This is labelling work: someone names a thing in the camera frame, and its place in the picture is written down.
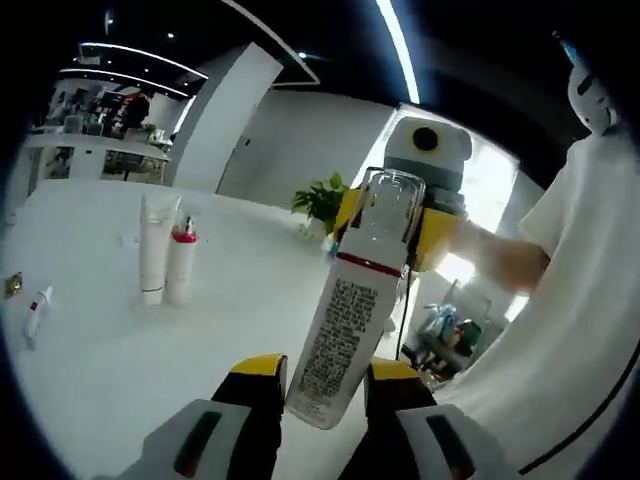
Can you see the white plant pot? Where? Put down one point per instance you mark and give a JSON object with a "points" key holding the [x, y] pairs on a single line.
{"points": [[314, 229]]}

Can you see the white skincare tube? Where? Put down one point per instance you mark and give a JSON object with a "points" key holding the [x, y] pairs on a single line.
{"points": [[157, 240]]}

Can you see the green potted plant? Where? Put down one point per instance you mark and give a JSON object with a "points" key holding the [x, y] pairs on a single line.
{"points": [[322, 200]]}

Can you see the white skincare bottle red collar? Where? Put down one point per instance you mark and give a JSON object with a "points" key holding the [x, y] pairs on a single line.
{"points": [[182, 270]]}

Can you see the white office desk row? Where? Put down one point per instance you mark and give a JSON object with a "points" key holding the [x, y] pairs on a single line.
{"points": [[95, 150]]}

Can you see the small skincare bottle red square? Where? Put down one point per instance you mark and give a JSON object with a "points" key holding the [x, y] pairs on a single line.
{"points": [[37, 315], [345, 320]]}

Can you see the gold foil sachet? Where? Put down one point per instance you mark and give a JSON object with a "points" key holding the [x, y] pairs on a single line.
{"points": [[12, 286]]}

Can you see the person in white shirt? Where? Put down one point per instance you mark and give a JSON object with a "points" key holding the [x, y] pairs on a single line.
{"points": [[575, 300]]}

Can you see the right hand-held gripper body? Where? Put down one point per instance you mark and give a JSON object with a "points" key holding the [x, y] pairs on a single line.
{"points": [[450, 150]]}

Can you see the white worn device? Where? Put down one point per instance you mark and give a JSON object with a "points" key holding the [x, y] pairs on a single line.
{"points": [[590, 100]]}

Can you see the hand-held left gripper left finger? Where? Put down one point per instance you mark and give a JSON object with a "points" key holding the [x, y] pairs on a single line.
{"points": [[160, 450]]}

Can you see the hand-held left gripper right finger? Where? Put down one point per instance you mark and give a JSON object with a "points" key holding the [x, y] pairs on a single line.
{"points": [[407, 450]]}

